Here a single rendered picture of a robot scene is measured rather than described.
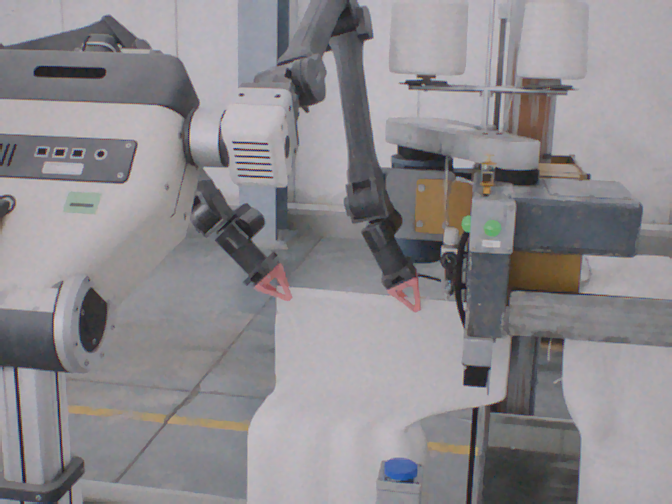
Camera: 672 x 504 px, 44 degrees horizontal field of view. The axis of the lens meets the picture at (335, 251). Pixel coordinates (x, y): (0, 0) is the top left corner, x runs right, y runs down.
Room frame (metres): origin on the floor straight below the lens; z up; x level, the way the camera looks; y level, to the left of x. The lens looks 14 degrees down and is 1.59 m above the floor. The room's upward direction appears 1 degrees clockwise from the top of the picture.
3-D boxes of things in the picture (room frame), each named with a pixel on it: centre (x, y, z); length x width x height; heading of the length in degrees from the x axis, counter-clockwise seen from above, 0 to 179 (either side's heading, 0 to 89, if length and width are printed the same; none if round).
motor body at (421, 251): (1.96, -0.20, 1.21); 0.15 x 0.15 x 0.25
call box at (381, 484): (1.35, -0.13, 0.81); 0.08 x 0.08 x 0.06; 81
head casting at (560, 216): (1.55, -0.41, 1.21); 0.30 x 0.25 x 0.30; 81
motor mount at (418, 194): (1.86, -0.25, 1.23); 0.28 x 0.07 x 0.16; 81
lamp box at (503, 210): (1.42, -0.27, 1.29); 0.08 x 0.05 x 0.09; 81
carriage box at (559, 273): (1.89, -0.43, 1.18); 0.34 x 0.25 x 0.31; 171
